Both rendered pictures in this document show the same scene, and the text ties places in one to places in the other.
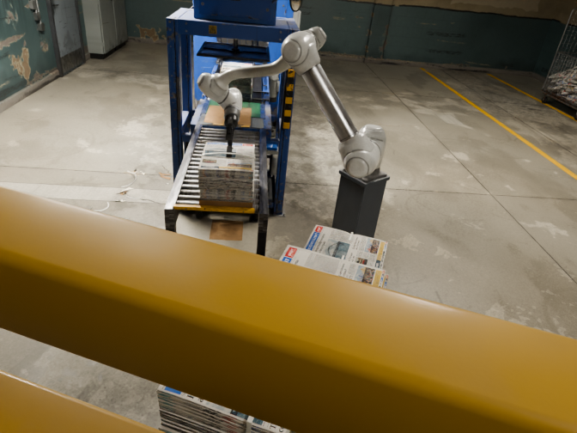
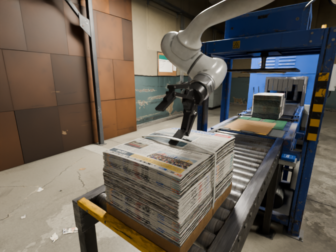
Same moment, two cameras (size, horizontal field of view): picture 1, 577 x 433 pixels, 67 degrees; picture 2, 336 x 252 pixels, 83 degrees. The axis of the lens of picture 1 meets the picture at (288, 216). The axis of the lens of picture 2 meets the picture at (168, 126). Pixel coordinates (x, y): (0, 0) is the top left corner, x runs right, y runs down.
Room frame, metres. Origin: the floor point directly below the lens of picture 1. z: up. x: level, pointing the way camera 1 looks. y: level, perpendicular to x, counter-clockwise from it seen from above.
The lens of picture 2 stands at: (1.74, -0.03, 1.24)
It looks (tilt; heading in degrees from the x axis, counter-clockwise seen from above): 14 degrees down; 43
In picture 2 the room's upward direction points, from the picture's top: straight up
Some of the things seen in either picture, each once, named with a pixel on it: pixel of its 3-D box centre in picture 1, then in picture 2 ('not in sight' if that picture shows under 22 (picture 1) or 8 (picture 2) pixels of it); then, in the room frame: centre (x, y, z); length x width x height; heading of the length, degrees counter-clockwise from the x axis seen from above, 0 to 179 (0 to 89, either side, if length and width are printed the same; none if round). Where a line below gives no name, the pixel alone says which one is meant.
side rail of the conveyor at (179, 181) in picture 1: (186, 166); (176, 157); (2.62, 0.71, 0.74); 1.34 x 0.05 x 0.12; 6
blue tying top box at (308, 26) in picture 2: (236, 3); (267, 29); (3.66, 0.57, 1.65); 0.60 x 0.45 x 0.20; 96
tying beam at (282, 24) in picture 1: (236, 25); (265, 48); (3.66, 0.57, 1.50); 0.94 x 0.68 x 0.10; 96
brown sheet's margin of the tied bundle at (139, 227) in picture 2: (227, 198); (155, 213); (2.09, 0.35, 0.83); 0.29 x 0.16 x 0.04; 96
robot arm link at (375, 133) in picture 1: (369, 145); not in sight; (2.23, -0.39, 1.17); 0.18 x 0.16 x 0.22; 163
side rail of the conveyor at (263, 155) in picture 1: (263, 171); (261, 182); (2.68, 0.20, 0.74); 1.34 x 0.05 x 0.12; 6
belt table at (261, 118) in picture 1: (233, 118); (255, 129); (3.66, 0.57, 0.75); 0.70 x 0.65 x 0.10; 6
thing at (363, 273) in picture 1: (325, 280); not in sight; (1.17, -0.15, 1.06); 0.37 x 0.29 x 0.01; 75
